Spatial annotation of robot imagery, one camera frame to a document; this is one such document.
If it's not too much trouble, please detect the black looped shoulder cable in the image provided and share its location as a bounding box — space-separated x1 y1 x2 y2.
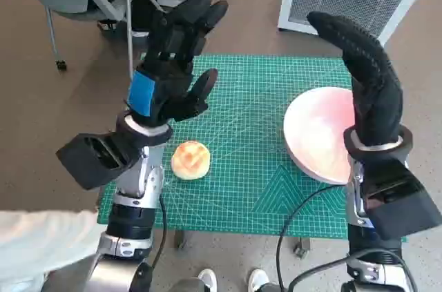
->
287 247 408 292

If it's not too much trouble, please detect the pink bowl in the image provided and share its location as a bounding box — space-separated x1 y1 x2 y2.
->
283 86 358 185

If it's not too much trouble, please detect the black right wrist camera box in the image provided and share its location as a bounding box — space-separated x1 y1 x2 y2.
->
358 157 442 240

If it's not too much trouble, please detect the white shoe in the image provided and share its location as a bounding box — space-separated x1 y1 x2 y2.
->
197 269 218 292
248 269 270 292

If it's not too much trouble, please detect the round bread bun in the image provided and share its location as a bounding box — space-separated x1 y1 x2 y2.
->
171 139 211 180

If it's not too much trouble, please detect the green cutting mat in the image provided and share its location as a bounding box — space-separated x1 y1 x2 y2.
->
98 53 408 241

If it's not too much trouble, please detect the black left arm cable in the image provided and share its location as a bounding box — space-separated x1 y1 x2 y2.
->
150 191 169 272

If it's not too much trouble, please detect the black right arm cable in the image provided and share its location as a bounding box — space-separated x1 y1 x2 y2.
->
276 183 352 292

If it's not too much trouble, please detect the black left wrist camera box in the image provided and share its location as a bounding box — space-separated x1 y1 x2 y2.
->
55 131 146 191

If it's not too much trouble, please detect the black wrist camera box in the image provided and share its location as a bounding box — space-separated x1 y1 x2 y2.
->
358 157 442 240
55 131 146 191

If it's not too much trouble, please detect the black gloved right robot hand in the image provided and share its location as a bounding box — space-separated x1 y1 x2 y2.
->
306 11 404 148

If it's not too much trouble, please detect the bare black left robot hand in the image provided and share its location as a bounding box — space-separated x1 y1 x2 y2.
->
124 0 229 126

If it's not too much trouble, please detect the table leg caster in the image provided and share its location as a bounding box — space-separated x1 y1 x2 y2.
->
174 229 189 250
293 236 311 257

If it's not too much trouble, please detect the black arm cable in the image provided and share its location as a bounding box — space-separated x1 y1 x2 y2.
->
276 183 352 292
150 191 169 272

